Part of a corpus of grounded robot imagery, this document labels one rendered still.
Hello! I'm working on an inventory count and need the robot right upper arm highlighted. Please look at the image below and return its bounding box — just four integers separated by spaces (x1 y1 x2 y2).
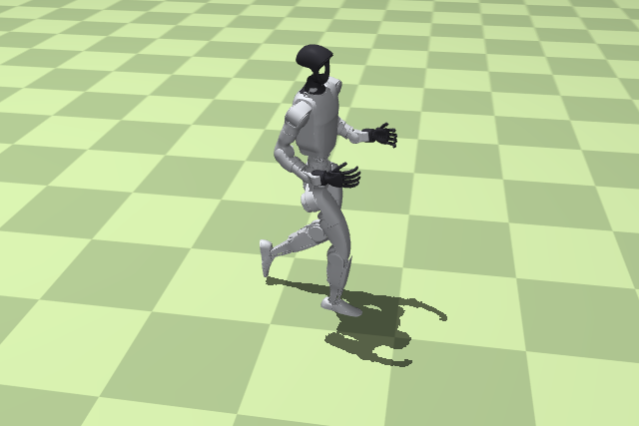
274 101 312 158

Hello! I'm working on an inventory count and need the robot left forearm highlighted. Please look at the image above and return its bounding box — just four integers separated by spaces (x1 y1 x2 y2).
337 117 369 144

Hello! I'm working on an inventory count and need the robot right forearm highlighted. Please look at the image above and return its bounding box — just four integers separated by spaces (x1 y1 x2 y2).
275 149 321 186

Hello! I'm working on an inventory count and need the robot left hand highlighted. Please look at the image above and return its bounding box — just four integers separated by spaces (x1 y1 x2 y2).
361 123 397 148

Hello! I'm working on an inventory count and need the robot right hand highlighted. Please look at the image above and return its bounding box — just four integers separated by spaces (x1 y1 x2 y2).
312 162 360 188

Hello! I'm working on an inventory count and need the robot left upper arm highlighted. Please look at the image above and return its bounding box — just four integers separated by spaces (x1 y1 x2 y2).
328 76 342 94

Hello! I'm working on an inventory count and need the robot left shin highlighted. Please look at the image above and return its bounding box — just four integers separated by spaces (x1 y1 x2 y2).
270 224 328 259

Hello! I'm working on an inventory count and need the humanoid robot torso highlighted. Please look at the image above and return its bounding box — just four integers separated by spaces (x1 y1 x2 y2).
293 80 339 191

